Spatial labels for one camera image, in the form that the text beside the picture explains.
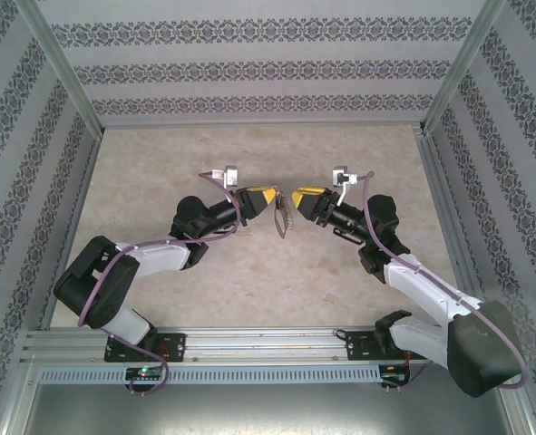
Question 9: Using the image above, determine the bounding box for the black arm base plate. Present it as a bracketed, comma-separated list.
[345, 329, 414, 363]
[103, 333, 188, 363]

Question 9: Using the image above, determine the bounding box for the grey metal sheet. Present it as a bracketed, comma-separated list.
[0, 360, 534, 435]

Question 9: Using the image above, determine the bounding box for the aluminium frame post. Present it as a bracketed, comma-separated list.
[419, 0, 513, 137]
[13, 0, 108, 140]

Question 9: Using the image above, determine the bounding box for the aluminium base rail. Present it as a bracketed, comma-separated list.
[20, 324, 509, 363]

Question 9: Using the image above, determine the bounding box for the small circuit board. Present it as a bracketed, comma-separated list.
[125, 366, 165, 382]
[380, 362, 412, 386]

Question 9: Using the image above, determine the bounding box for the slotted grey cable duct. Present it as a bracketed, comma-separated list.
[38, 365, 382, 385]

